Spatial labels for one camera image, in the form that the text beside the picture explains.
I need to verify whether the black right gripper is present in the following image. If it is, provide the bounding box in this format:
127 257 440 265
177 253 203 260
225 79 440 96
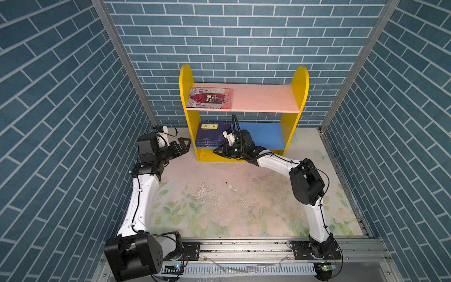
213 145 247 161

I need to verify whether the navy book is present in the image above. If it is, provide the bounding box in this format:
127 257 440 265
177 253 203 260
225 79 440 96
195 122 231 149

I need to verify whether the red illustrated cover book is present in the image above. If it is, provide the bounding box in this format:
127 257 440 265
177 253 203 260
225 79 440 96
186 87 233 109

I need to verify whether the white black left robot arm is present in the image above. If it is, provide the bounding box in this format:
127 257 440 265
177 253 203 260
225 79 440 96
104 132 191 282

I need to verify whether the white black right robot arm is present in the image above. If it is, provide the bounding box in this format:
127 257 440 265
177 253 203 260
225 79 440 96
213 130 337 259

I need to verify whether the floral table mat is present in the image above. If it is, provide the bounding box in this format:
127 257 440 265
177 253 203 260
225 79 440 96
150 128 364 237

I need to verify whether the yellow pink blue bookshelf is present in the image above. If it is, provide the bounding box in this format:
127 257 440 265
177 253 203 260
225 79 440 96
179 65 310 156

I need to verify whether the left green circuit board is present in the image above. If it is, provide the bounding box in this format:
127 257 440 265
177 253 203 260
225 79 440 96
162 264 184 276

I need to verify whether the green circuit board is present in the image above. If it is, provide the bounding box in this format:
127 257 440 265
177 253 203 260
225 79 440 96
314 263 333 282
162 264 184 276

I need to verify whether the right green circuit board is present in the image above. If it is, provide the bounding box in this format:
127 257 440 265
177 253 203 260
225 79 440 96
314 263 333 282

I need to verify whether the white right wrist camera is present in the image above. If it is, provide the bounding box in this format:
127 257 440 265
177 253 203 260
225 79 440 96
223 130 236 146

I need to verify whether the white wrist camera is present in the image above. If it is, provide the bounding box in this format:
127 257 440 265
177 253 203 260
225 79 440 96
223 130 236 146
152 125 169 142

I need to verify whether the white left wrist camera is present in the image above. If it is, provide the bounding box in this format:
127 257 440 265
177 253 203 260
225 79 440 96
152 125 169 142

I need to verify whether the black corrugated right cable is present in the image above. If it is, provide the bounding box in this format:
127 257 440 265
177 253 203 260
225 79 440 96
230 113 304 166

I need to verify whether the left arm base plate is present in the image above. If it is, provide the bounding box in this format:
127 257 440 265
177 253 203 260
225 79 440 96
164 242 201 262

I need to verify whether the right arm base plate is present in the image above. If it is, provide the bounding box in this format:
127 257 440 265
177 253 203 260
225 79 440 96
288 240 342 260

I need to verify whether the white slotted cable duct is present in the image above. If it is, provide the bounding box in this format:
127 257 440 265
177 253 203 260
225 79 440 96
160 263 316 278

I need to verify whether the aluminium front rail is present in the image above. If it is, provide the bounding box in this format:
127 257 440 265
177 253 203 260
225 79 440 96
143 235 391 263

